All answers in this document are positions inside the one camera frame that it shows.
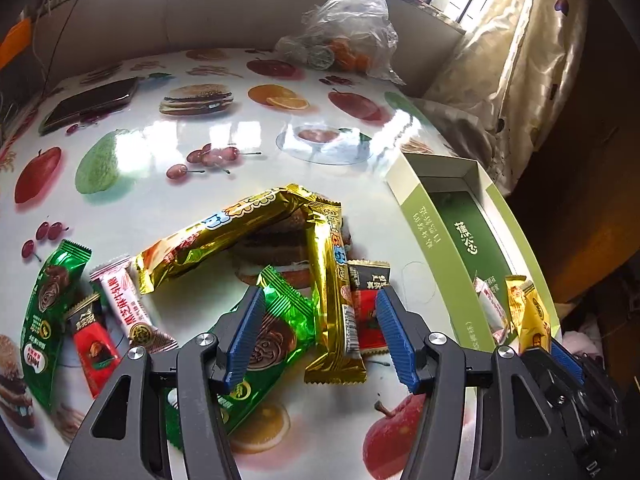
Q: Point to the orange flat object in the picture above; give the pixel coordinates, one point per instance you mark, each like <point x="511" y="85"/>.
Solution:
<point x="12" y="42"/>

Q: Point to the pink white plastic bag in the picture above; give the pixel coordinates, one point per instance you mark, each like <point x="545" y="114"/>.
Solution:
<point x="590" y="340"/>

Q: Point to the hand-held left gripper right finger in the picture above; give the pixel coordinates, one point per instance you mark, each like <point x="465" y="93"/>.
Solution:
<point x="395" y="340"/>

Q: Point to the green citrus fruit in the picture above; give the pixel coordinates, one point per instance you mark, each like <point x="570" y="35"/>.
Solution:
<point x="320" y="57"/>

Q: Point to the green chocolate wafer packet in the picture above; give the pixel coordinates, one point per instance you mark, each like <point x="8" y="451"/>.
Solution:
<point x="50" y="310"/>
<point x="282" y="345"/>

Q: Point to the pink striped snack packet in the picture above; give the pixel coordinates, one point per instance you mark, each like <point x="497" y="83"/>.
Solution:
<point x="125" y="305"/>

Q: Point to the white red snack packet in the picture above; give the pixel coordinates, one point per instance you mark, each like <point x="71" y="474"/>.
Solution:
<point x="492" y="307"/>

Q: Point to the cream patterned curtain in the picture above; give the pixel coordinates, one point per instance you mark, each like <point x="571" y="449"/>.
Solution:
<point x="510" y="60"/>

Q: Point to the small red black snack packet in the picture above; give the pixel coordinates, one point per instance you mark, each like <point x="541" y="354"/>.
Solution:
<point x="95" y="355"/>
<point x="362" y="305"/>

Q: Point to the yellow snack packet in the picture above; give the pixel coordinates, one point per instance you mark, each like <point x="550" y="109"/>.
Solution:
<point x="532" y="315"/>

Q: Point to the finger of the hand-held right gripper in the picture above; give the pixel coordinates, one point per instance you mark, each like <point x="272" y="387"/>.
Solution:
<point x="567" y="360"/>

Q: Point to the clear plastic bag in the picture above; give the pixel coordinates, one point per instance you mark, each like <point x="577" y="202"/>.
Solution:
<point x="345" y="15"/>

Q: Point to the brown wooden cabinet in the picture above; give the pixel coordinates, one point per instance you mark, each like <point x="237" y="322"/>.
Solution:
<point x="590" y="160"/>

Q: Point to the long gold snack packet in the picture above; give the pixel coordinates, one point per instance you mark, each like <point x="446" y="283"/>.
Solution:
<point x="330" y="280"/>
<point x="210" y="235"/>

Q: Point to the black smartphone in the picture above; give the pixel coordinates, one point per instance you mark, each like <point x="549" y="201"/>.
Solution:
<point x="90" y="102"/>

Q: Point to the green white cardboard box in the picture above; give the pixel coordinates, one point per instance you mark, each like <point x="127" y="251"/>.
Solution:
<point x="450" y="250"/>

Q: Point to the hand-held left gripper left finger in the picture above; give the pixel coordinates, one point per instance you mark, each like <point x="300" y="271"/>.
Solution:
<point x="245" y="335"/>

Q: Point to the fruit printed tablecloth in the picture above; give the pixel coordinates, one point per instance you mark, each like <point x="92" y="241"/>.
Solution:
<point x="150" y="195"/>

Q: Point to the orange fruit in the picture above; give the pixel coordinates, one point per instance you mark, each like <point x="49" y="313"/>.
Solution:
<point x="350" y="55"/>

